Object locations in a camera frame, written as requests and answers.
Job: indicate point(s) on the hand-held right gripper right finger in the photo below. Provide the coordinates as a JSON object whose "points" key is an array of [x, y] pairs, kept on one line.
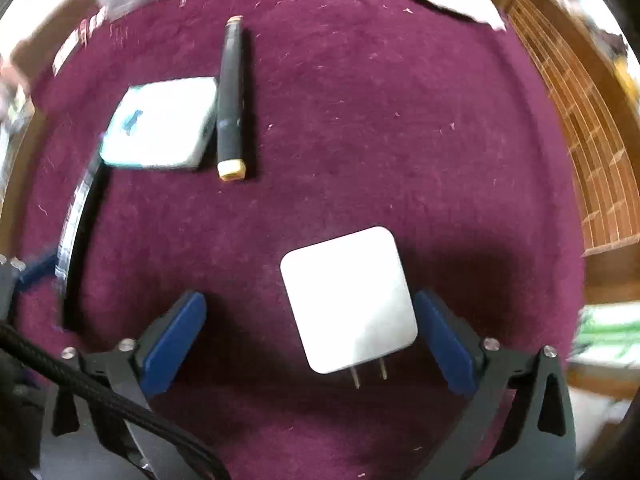
{"points": [[445, 340]]}

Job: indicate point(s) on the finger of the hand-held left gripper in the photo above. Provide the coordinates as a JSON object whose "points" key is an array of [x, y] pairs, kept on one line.
{"points": [[35, 270]]}

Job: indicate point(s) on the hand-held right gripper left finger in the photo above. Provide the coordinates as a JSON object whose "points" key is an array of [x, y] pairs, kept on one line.
{"points": [[175, 340]]}

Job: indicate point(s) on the white plug charger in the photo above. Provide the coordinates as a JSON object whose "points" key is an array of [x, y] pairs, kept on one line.
{"points": [[350, 300]]}

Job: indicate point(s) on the green white cloth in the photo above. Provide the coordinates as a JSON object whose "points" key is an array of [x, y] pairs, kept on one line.
{"points": [[600, 330]]}

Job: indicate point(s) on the white teal carton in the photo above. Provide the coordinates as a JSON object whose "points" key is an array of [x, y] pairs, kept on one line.
{"points": [[160, 125]]}

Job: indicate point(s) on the white key fob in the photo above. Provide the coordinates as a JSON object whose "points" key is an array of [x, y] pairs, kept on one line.
{"points": [[75, 40]]}

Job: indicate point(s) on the wooden slatted chair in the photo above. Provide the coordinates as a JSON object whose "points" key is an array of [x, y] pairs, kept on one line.
{"points": [[565, 135]]}

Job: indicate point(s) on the black marker orange caps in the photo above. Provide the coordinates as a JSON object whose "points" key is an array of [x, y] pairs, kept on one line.
{"points": [[230, 95]]}

